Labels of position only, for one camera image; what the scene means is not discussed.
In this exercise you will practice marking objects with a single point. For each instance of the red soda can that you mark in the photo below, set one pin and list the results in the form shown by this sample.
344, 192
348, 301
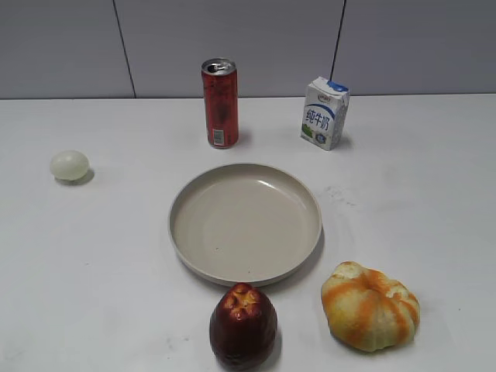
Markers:
219, 78

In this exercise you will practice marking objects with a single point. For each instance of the dark red apple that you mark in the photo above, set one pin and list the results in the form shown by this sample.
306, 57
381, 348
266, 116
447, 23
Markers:
243, 328

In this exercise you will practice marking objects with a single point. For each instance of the beige round plate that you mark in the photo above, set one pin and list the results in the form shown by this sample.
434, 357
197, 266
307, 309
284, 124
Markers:
244, 222

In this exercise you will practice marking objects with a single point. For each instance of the white egg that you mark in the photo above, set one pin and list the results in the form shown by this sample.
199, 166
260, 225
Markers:
69, 165

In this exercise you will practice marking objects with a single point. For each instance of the white blue milk carton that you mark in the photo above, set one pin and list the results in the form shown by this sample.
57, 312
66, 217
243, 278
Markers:
324, 113

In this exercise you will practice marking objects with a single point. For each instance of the orange yellow peeled orange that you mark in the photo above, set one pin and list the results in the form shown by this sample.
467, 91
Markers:
367, 310

